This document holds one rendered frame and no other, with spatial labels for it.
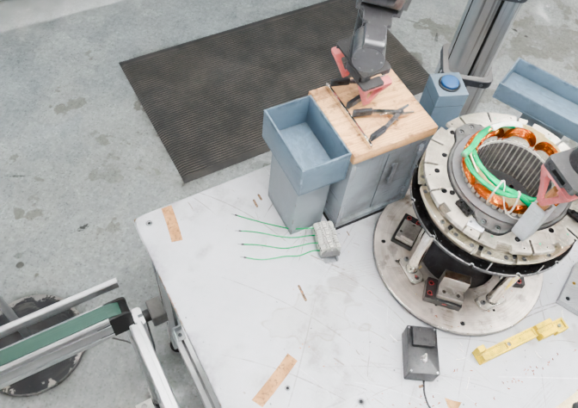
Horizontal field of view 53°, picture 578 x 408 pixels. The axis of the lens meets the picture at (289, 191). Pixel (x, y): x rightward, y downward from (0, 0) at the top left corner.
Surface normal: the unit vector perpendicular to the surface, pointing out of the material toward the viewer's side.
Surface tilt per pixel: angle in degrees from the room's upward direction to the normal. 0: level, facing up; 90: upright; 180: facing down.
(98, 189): 0
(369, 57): 92
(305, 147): 0
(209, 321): 0
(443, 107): 90
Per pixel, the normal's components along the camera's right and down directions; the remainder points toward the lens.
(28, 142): 0.08, -0.56
